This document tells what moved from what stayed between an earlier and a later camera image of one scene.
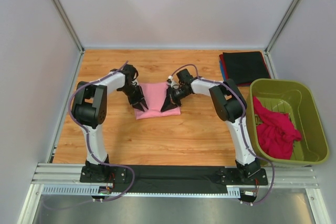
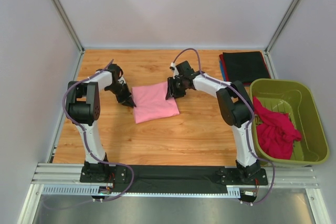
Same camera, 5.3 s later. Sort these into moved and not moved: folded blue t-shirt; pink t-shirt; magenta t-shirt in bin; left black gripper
Moved: left black gripper
Not moved: magenta t-shirt in bin; pink t-shirt; folded blue t-shirt
